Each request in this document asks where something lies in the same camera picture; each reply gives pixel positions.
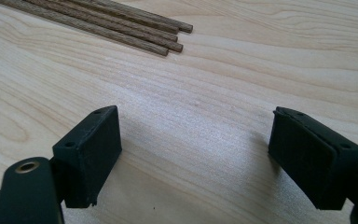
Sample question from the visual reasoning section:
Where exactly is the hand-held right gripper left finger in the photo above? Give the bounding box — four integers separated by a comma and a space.
51, 105, 123, 209

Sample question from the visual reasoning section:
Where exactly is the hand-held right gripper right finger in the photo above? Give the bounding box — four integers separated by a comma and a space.
267, 106, 358, 211

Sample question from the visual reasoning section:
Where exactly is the row of wooden chopsticks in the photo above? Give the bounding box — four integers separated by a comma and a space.
0, 0, 194, 58

